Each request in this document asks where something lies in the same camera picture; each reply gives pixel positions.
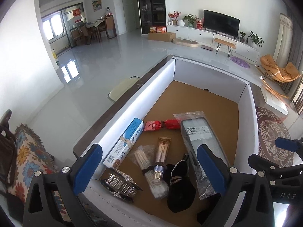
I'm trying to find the rhinestone bow hair clip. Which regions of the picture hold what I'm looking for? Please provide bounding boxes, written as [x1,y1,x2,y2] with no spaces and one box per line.
[100,168,143,202]

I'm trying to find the black velvet pouch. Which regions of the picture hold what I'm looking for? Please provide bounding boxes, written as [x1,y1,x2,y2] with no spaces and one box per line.
[163,154,197,213]

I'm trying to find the phone case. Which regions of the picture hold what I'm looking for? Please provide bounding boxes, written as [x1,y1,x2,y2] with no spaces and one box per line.
[174,111,230,200]

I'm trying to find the blue white ointment box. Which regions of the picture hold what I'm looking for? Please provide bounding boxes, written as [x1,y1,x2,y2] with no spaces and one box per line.
[103,118,144,169]

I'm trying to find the cotton swab bundle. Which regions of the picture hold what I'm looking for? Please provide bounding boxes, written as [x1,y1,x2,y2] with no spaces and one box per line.
[129,145,169,199]

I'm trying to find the gold cosmetic tube clear cap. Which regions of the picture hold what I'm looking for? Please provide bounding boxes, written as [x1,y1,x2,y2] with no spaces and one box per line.
[152,137,171,185]

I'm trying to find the red snack packet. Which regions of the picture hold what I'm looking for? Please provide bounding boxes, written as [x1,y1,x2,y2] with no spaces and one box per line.
[144,119,181,131]

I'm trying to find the floral patterned cushion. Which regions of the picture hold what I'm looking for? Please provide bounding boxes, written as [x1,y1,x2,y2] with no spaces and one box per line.
[8,124,57,224]

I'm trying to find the white flat box lid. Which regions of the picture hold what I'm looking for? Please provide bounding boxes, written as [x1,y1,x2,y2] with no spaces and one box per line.
[260,86,288,115]

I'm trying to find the orange rocking lounge chair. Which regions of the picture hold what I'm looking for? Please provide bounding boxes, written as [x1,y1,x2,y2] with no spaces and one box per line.
[256,54,301,84]

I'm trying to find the large white cardboard box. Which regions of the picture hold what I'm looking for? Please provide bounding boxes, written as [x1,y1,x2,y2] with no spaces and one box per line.
[73,54,260,227]

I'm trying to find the purple round floor mat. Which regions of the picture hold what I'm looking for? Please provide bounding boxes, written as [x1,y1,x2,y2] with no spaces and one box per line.
[230,56,250,69]

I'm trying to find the white standing air conditioner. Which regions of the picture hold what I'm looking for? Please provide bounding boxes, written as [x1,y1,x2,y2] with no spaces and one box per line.
[273,13,293,68]

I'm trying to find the white tv cabinet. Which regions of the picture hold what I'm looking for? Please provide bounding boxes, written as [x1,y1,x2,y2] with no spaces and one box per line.
[166,25,259,64]

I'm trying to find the small wooden bench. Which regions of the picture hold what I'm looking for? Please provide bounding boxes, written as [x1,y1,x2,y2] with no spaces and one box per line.
[214,38,236,58]

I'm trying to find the green potted plant right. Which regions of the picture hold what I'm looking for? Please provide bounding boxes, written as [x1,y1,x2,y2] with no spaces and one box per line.
[248,30,264,47]

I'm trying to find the green potted plant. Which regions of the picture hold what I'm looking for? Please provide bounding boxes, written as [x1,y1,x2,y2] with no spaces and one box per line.
[248,30,264,47]
[182,14,198,28]

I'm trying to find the dining table with chairs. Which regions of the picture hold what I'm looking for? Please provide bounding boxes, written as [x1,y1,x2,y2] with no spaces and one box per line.
[69,14,117,44]

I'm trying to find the brown cardboard carton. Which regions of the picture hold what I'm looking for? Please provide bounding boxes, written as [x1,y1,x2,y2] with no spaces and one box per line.
[148,32,176,43]

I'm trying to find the black flat screen television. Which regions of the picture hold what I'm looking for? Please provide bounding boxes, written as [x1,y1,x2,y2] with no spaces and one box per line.
[203,10,240,37]

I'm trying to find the green potted plant left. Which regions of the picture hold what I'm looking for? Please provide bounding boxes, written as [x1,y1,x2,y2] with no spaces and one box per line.
[182,14,198,28]

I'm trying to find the red flower vase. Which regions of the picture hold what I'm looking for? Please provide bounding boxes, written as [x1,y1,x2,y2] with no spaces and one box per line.
[168,10,181,25]

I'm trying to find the black glass display cabinet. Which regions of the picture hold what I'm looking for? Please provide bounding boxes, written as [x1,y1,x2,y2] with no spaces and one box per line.
[138,0,166,35]

